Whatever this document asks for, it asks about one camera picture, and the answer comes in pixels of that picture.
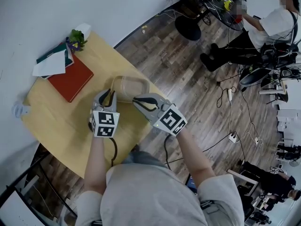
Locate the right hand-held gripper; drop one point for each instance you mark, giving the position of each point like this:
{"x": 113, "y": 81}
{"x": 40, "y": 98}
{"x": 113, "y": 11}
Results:
{"x": 170, "y": 121}

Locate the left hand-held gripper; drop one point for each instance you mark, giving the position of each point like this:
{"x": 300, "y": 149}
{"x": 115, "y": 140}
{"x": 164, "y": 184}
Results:
{"x": 105, "y": 123}

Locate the beige plastic container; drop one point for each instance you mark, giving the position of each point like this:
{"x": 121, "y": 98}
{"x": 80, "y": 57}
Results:
{"x": 124, "y": 98}

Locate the clear plastic lid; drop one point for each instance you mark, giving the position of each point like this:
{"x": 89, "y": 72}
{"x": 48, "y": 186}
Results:
{"x": 131, "y": 85}

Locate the person's left forearm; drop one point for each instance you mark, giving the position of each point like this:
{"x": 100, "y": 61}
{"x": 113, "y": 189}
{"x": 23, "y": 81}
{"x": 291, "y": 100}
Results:
{"x": 95, "y": 166}

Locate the person's right forearm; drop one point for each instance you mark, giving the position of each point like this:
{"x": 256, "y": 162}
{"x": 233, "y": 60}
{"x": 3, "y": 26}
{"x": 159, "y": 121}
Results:
{"x": 195, "y": 159}

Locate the red hardcover book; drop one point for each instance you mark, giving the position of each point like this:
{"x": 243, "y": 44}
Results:
{"x": 70, "y": 79}

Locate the person's blue jeans leg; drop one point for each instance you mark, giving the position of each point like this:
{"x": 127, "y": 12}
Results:
{"x": 143, "y": 158}

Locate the green and white booklet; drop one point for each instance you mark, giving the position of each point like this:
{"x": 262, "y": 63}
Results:
{"x": 69, "y": 59}

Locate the white paper sheet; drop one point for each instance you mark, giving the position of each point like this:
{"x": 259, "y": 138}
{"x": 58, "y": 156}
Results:
{"x": 49, "y": 65}

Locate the potted plant with purple flowers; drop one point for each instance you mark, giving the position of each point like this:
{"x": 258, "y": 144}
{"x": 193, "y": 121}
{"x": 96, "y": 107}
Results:
{"x": 76, "y": 40}

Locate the long white power strip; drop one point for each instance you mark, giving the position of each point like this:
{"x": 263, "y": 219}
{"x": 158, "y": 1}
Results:
{"x": 230, "y": 94}

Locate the yellow floor scrap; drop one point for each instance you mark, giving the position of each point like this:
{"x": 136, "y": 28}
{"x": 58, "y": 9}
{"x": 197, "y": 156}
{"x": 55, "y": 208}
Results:
{"x": 144, "y": 29}

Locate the round black marble table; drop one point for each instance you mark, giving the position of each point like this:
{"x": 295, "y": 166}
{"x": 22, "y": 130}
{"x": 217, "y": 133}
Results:
{"x": 188, "y": 28}

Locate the square white power strip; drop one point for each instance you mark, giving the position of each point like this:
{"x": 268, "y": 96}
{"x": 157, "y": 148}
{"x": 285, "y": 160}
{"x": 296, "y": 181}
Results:
{"x": 232, "y": 137}

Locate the black device with blue screen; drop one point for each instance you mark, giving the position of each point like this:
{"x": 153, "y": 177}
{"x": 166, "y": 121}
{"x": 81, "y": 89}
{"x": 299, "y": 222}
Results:
{"x": 191, "y": 183}

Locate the person's grey sweatshirt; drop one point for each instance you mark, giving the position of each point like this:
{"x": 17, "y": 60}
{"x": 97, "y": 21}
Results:
{"x": 150, "y": 196}

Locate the small white power strip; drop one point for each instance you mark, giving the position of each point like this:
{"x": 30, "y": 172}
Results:
{"x": 259, "y": 142}

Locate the red plastic cup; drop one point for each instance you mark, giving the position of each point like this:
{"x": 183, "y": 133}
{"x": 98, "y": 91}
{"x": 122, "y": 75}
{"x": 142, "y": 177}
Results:
{"x": 238, "y": 19}

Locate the yellow plastic cup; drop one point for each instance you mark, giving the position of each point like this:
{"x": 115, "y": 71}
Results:
{"x": 227, "y": 5}

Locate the whiteboard with black frame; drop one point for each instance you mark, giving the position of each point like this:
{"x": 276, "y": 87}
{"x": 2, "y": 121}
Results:
{"x": 11, "y": 211}

